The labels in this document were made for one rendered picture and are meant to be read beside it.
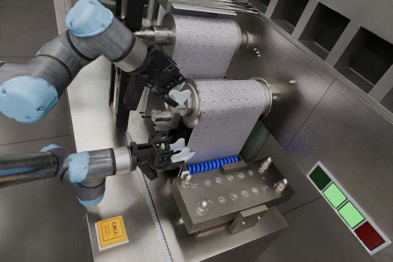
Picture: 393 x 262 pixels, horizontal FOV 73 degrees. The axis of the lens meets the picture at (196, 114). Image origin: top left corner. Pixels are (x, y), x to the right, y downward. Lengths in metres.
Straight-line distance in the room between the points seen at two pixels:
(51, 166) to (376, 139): 0.83
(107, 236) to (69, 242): 1.02
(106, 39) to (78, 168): 0.34
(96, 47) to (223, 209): 0.58
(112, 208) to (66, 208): 1.07
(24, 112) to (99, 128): 0.68
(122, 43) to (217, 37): 0.45
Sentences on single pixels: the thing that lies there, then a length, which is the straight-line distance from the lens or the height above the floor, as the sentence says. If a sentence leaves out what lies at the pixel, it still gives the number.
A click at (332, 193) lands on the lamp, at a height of 1.18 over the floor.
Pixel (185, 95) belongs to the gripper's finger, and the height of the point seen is 1.32.
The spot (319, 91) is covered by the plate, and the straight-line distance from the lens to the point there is 0.85.
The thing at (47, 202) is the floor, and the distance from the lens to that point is 2.03.
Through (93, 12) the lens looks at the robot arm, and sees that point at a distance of 0.53.
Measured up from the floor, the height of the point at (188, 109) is 1.26.
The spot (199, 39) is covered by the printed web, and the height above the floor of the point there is 1.36.
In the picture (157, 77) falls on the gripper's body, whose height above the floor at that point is 1.37.
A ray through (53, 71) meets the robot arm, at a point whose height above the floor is 1.43.
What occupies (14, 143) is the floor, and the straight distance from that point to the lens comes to 2.38.
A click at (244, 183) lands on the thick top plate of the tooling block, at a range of 0.94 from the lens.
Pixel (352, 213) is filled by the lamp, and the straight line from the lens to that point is 0.86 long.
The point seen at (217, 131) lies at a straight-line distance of 0.84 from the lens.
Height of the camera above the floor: 1.72
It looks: 38 degrees down
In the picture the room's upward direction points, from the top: 19 degrees clockwise
